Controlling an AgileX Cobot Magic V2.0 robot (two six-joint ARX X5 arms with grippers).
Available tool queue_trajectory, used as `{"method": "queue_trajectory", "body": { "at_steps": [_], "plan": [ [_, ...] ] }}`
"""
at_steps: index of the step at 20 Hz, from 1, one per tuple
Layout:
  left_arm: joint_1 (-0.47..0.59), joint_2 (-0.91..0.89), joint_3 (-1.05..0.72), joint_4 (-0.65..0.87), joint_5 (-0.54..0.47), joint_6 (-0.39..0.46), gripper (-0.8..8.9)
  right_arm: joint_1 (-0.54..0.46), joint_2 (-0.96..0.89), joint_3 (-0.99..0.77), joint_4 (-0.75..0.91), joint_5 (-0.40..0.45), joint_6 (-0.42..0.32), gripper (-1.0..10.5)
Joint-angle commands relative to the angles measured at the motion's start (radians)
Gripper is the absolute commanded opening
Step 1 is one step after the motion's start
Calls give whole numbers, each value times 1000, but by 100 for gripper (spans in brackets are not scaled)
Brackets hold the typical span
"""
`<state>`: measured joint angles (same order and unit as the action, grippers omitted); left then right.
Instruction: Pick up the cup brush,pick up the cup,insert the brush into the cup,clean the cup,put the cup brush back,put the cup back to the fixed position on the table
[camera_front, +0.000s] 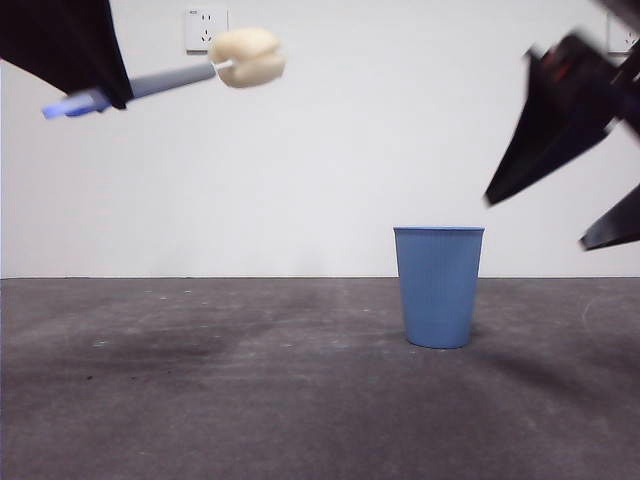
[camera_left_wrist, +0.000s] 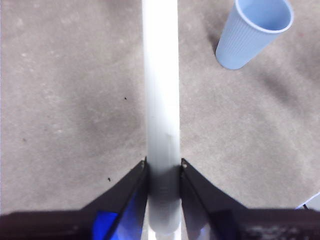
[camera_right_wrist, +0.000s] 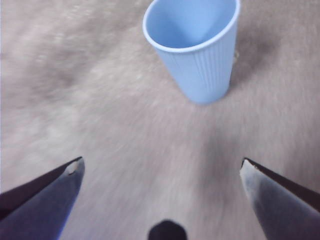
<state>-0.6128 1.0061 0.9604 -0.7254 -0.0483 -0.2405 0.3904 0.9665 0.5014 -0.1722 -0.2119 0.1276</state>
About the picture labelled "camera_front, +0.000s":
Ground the sponge cup brush grey handle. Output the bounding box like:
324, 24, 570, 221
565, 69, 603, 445
41, 27, 287, 120

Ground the white wall socket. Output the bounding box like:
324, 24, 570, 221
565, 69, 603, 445
606, 12, 629, 54
184, 7, 230, 55

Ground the blue ribbed plastic cup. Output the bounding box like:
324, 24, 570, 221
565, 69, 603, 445
392, 225, 486, 350

